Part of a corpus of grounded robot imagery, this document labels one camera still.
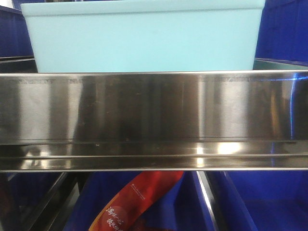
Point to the light blue plastic bin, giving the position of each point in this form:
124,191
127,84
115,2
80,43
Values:
143,35

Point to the dark blue bin lower middle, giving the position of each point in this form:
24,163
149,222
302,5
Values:
183,208

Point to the dark blue bin lower right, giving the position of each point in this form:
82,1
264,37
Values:
263,200

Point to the dark blue bin lower left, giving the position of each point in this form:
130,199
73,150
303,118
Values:
29,188

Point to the dark blue bin upper left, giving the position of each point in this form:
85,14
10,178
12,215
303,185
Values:
14,37

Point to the stainless steel shelf rack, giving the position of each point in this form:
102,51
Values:
78,124

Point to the red snack package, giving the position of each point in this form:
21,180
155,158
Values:
134,199

